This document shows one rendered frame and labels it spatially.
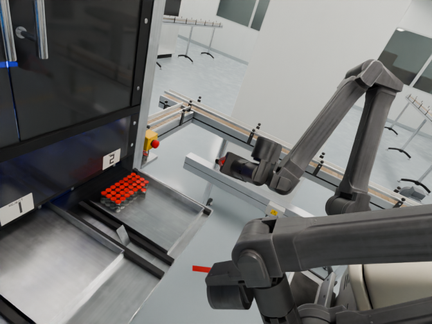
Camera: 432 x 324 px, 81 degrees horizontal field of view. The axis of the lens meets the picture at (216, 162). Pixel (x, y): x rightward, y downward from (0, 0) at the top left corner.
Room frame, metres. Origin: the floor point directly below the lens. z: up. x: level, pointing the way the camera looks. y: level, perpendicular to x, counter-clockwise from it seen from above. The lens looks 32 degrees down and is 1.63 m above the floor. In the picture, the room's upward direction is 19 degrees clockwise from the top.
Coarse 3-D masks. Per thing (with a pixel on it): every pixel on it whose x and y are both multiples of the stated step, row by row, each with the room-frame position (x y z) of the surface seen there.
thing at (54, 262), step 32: (32, 224) 0.48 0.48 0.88; (64, 224) 0.52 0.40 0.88; (0, 256) 0.36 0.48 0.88; (32, 256) 0.39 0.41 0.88; (64, 256) 0.42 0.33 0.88; (96, 256) 0.45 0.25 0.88; (0, 288) 0.29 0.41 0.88; (32, 288) 0.31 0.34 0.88; (64, 288) 0.34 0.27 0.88; (32, 320) 0.24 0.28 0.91
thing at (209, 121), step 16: (160, 96) 1.71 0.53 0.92; (176, 96) 1.71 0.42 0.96; (208, 112) 1.64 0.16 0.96; (208, 128) 1.61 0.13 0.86; (224, 128) 1.58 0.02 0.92; (240, 128) 1.58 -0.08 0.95; (256, 128) 1.65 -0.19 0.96; (240, 144) 1.54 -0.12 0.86; (288, 144) 1.56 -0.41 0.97; (320, 160) 1.50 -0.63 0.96; (304, 176) 1.43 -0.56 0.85; (320, 176) 1.40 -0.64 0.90; (336, 176) 1.41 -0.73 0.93; (368, 192) 1.34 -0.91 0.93; (384, 192) 1.34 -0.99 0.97; (384, 208) 1.30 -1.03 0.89
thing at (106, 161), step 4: (112, 152) 0.75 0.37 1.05; (116, 152) 0.77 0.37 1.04; (104, 156) 0.71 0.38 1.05; (108, 156) 0.73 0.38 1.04; (112, 156) 0.75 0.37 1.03; (116, 156) 0.77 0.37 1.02; (104, 160) 0.71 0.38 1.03; (108, 160) 0.73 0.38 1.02; (112, 160) 0.75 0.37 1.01; (116, 160) 0.78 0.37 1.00; (104, 164) 0.71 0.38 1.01; (108, 164) 0.73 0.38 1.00; (112, 164) 0.76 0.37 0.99; (104, 168) 0.72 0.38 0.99
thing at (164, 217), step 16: (144, 176) 0.86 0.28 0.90; (160, 192) 0.81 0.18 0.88; (176, 192) 0.81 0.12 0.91; (96, 208) 0.61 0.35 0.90; (128, 208) 0.67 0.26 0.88; (144, 208) 0.70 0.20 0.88; (160, 208) 0.73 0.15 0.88; (176, 208) 0.75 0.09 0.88; (192, 208) 0.78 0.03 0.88; (128, 224) 0.58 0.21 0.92; (144, 224) 0.62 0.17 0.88; (160, 224) 0.65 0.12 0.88; (176, 224) 0.67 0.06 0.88; (192, 224) 0.69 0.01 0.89; (160, 240) 0.58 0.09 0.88; (176, 240) 0.58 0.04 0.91
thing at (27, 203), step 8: (24, 200) 0.44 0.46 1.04; (32, 200) 0.46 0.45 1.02; (0, 208) 0.39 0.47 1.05; (8, 208) 0.40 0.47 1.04; (16, 208) 0.42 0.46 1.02; (24, 208) 0.44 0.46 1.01; (32, 208) 0.46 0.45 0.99; (0, 216) 0.38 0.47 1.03; (8, 216) 0.40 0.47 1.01; (16, 216) 0.42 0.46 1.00
